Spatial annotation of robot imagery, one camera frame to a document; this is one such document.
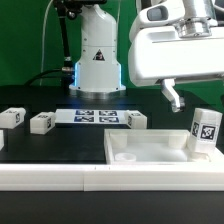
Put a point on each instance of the white marker base plate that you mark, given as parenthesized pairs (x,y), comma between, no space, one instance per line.
(89,116)

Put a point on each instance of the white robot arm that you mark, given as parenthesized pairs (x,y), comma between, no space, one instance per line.
(97,73)

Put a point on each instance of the white square table top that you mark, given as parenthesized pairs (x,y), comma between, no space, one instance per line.
(149,147)

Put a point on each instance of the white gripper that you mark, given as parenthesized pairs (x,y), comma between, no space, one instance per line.
(175,40)

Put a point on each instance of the white obstacle fence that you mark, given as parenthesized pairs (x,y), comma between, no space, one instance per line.
(197,176)

